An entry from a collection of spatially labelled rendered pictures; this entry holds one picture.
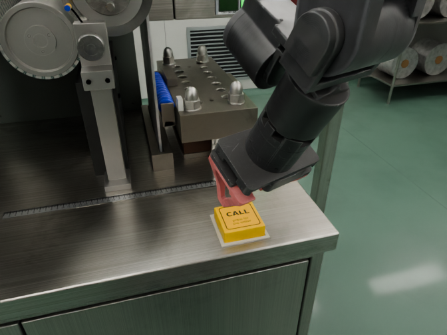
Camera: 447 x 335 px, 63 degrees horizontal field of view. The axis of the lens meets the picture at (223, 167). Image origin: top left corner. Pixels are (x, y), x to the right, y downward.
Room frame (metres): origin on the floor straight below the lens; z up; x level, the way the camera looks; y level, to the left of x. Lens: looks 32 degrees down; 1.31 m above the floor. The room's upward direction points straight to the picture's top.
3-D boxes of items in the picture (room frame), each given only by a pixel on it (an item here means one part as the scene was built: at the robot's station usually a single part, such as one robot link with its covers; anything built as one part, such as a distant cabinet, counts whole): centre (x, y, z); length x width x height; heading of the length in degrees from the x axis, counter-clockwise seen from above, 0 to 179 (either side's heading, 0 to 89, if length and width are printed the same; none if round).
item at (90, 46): (0.57, 0.20, 1.18); 0.04 x 0.02 x 0.04; 105
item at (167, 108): (0.80, 0.14, 1.01); 0.23 x 0.03 x 0.05; 15
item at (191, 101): (0.68, 0.06, 1.05); 0.04 x 0.04 x 0.04
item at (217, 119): (0.86, 0.06, 1.00); 0.40 x 0.16 x 0.06; 15
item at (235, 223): (0.47, -0.03, 0.91); 0.07 x 0.07 x 0.02; 15
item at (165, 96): (0.80, 0.14, 1.03); 0.21 x 0.04 x 0.03; 15
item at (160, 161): (0.79, 0.16, 0.92); 0.28 x 0.04 x 0.04; 15
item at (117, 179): (0.61, 0.21, 1.05); 0.06 x 0.05 x 0.31; 15
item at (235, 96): (0.72, -0.03, 1.05); 0.04 x 0.04 x 0.04
